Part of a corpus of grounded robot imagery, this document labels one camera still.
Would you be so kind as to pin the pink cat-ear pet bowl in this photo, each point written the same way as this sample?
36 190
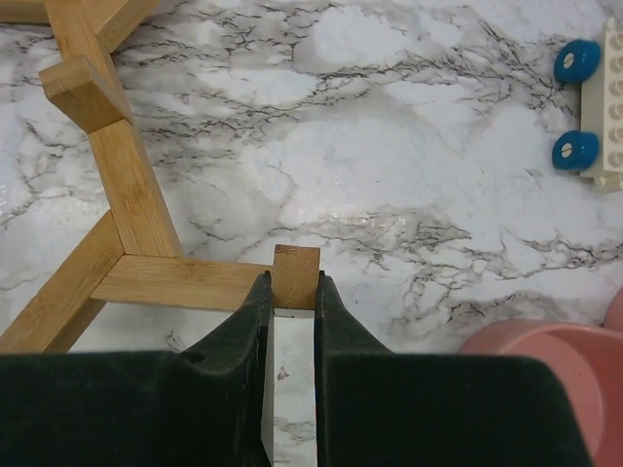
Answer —
586 359

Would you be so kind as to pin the wooden toy car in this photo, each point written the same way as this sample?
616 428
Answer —
594 150

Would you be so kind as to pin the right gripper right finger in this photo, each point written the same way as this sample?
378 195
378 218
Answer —
375 407

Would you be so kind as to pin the wooden stand frame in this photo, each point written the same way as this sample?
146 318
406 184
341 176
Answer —
133 253

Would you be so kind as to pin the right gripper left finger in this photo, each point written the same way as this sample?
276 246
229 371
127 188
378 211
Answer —
199 407

